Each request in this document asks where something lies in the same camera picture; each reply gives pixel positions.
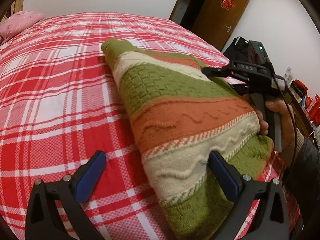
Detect green striped knit sweater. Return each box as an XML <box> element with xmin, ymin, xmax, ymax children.
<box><xmin>101</xmin><ymin>38</ymin><xmax>273</xmax><ymax>239</ymax></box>

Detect right hand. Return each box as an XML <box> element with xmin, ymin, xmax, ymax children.
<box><xmin>241</xmin><ymin>94</ymin><xmax>296</xmax><ymax>152</ymax></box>

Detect red decoration on door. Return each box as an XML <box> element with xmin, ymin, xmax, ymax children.
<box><xmin>220</xmin><ymin>0</ymin><xmax>235</xmax><ymax>10</ymax></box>

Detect black bag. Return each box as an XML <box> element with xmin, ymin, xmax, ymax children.
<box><xmin>223</xmin><ymin>36</ymin><xmax>249</xmax><ymax>62</ymax></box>

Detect red items on shelf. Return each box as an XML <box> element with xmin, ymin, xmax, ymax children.
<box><xmin>284</xmin><ymin>67</ymin><xmax>319</xmax><ymax>127</ymax></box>

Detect brown wooden door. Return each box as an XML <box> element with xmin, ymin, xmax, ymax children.
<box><xmin>191</xmin><ymin>0</ymin><xmax>250</xmax><ymax>50</ymax></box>

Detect red plaid bed sheet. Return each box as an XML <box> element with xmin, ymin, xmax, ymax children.
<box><xmin>0</xmin><ymin>11</ymin><xmax>301</xmax><ymax>240</ymax></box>

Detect pink pillow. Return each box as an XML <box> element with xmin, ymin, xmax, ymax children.
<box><xmin>1</xmin><ymin>11</ymin><xmax>44</xmax><ymax>42</ymax></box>

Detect dark jacket forearm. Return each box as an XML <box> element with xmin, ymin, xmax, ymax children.
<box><xmin>280</xmin><ymin>131</ymin><xmax>319</xmax><ymax>239</ymax></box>

